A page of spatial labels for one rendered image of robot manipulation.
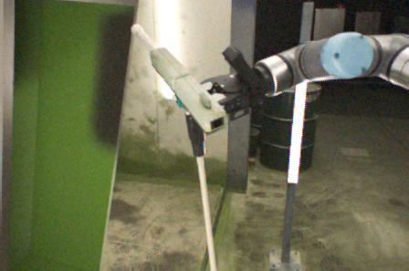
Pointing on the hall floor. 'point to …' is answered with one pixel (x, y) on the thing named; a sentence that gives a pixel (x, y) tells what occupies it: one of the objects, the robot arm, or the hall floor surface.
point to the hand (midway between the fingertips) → (186, 103)
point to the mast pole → (289, 182)
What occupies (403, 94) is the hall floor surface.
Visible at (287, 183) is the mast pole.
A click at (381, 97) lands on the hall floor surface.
